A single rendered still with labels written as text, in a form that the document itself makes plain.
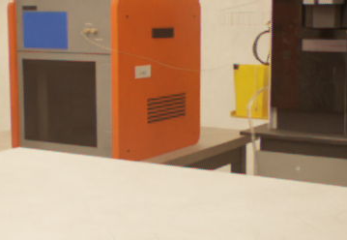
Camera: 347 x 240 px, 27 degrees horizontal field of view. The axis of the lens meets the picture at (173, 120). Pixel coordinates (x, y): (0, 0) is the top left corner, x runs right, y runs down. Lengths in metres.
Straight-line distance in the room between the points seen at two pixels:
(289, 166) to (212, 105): 1.51
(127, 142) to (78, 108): 0.16
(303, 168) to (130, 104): 0.60
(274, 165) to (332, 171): 0.18
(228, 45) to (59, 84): 1.77
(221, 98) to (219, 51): 0.23
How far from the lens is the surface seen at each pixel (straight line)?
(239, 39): 3.57
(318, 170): 2.17
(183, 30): 2.08
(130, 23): 1.85
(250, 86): 2.32
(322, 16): 2.13
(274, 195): 0.78
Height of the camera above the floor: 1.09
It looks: 8 degrees down
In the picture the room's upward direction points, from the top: straight up
